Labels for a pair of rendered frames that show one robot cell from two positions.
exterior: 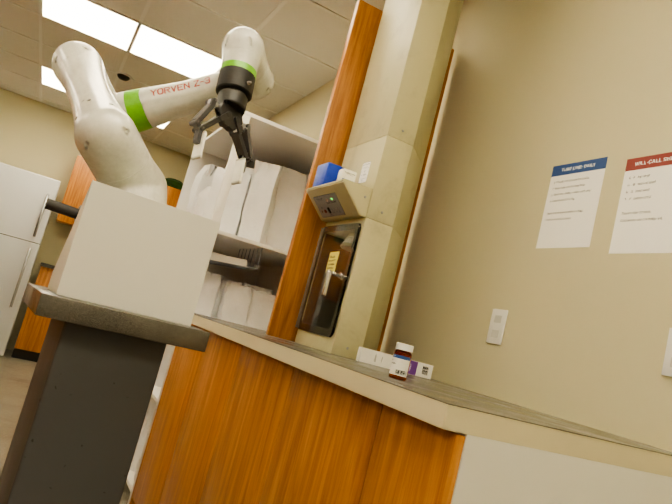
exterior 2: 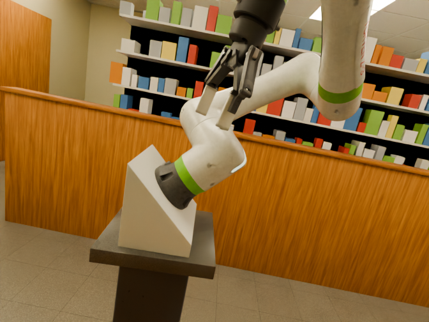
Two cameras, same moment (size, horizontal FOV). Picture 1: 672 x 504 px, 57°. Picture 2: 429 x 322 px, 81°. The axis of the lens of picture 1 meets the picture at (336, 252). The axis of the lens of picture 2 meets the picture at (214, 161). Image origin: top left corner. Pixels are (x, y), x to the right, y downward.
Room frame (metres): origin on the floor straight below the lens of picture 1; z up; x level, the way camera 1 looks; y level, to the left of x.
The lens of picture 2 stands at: (1.72, -0.18, 1.35)
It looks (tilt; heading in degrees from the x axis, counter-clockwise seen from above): 13 degrees down; 115
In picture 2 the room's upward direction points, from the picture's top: 11 degrees clockwise
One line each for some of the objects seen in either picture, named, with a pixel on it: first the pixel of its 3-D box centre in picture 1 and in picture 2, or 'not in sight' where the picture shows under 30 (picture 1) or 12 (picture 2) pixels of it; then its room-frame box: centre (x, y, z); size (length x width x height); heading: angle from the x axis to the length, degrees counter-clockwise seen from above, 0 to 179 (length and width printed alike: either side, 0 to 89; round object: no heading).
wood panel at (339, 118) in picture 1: (366, 181); not in sight; (2.45, -0.05, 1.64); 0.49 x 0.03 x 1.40; 115
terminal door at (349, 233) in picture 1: (327, 278); not in sight; (2.18, 0.01, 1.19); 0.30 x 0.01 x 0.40; 24
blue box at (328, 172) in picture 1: (332, 179); not in sight; (2.23, 0.08, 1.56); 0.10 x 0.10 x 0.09; 25
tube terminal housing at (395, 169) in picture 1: (368, 252); not in sight; (2.24, -0.12, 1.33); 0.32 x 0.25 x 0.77; 25
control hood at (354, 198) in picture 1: (334, 202); not in sight; (2.16, 0.05, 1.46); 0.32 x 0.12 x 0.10; 25
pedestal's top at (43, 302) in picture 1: (112, 315); (163, 232); (1.31, 0.42, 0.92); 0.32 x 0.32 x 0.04; 30
